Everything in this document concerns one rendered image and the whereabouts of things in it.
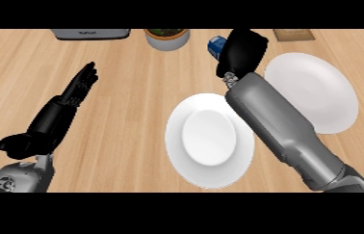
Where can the white plant pot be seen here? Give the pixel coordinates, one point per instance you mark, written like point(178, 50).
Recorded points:
point(166, 38)

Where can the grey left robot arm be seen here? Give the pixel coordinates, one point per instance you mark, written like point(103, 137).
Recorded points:
point(25, 176)

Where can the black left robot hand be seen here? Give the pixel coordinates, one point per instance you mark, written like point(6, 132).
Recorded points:
point(51, 119)

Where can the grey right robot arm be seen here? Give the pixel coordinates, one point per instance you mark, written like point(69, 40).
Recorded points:
point(278, 125)

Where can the brown wooden block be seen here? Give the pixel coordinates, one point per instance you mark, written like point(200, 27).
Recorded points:
point(292, 34)

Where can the flat white plate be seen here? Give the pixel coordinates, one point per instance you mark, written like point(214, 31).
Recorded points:
point(317, 90)

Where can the white plate with deep centre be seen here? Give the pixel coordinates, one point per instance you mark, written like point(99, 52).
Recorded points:
point(208, 141)

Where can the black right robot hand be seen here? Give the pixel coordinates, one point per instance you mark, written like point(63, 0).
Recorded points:
point(242, 53)

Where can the grey appliance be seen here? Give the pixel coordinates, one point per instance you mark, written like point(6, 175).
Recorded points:
point(90, 34)

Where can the blue can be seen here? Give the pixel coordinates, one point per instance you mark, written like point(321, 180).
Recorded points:
point(215, 46)

